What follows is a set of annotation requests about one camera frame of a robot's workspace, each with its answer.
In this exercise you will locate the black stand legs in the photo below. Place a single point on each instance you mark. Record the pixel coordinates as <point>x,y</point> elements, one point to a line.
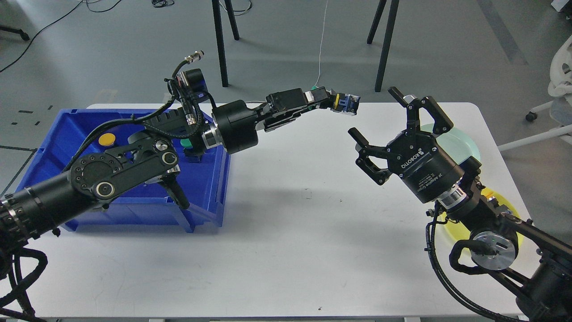
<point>217,19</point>
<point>389,31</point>

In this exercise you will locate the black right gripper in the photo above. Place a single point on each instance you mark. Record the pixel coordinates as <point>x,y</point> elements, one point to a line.
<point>420,163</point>

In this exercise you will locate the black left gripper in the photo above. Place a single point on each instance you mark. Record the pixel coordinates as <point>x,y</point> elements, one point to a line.
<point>235,125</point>

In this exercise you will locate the black stand legs left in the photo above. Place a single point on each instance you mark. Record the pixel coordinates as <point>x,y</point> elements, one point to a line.
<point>217,19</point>

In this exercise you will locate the blue plastic bin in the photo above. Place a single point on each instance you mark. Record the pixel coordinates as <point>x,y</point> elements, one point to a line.
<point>204,183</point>

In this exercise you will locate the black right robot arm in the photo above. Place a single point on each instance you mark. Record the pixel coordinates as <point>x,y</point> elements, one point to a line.
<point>534,266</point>

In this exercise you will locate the white office chair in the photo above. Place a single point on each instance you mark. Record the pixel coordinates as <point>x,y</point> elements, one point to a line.
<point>560,89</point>

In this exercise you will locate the light green plate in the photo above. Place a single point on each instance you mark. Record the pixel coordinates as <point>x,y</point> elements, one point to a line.
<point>458,145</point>

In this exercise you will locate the green push button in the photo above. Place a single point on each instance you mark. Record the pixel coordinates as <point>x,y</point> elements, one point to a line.
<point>346,104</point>
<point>193,155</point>

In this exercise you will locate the black stand legs right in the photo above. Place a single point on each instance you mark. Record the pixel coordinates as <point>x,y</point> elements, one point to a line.
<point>389,31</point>

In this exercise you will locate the yellow plate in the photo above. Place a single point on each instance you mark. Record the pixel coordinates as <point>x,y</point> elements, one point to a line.
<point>457,231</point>

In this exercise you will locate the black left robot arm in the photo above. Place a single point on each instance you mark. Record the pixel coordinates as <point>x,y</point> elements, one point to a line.
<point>121,154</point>

